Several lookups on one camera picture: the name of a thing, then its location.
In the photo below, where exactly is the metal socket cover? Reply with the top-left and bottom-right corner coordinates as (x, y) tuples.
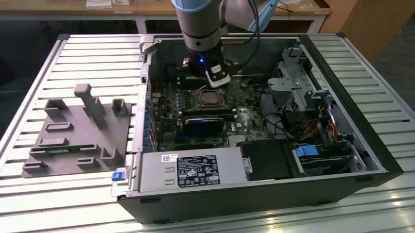
(195, 89), (227, 109)

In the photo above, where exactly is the black RAM slot bank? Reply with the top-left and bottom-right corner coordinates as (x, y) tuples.
(182, 109), (236, 120)
(178, 75), (208, 89)

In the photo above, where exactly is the CPU socket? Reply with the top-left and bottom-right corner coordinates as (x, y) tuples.
(192, 87), (228, 110)

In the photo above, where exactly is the silver metal drive cage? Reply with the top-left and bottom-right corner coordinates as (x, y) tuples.
(267, 47), (328, 112)

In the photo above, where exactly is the green motherboard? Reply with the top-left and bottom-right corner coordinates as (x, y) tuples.
(151, 77), (272, 151)

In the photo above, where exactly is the black graphics card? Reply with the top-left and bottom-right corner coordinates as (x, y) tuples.
(183, 117), (226, 136)

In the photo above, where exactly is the black optical drive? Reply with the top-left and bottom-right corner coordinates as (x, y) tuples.
(238, 140), (307, 182)

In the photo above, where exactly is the wooden desk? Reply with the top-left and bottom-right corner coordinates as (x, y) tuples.
(0, 0), (331, 34)

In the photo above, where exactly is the silver power supply unit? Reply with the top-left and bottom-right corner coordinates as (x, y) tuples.
(138, 147), (250, 192)

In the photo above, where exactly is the grey parts rack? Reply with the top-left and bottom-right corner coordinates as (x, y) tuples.
(20, 83), (134, 179)

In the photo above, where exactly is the blue disk carrier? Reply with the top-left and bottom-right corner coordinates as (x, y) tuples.
(296, 145), (320, 158)

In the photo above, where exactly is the wooden cabinet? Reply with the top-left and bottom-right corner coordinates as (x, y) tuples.
(319, 0), (415, 63)

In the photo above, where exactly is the silver disk bay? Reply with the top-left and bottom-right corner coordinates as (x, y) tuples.
(291, 142), (369, 178)

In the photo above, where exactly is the black open PC case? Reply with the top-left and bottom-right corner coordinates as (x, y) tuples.
(112, 33), (405, 225)

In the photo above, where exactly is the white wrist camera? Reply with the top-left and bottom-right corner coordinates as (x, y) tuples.
(206, 64), (231, 88)

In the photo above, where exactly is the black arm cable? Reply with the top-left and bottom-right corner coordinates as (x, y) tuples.
(238, 0), (262, 72)

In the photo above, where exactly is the black wire bundle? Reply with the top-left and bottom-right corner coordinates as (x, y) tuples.
(262, 110), (298, 143)

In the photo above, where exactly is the orange yellow wire bundle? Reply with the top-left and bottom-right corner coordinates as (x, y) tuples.
(300, 118), (340, 143)

